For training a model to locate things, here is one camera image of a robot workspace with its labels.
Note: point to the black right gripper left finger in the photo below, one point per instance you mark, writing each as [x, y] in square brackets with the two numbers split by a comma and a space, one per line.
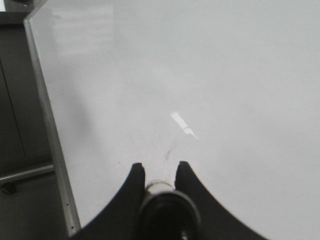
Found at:
[117, 221]

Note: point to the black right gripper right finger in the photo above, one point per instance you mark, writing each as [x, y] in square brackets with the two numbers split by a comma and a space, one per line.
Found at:
[217, 223]

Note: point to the white black whiteboard marker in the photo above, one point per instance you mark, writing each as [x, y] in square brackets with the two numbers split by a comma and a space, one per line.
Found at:
[167, 214]

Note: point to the white whiteboard with aluminium frame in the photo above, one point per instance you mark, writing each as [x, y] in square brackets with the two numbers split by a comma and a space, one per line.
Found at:
[230, 86]

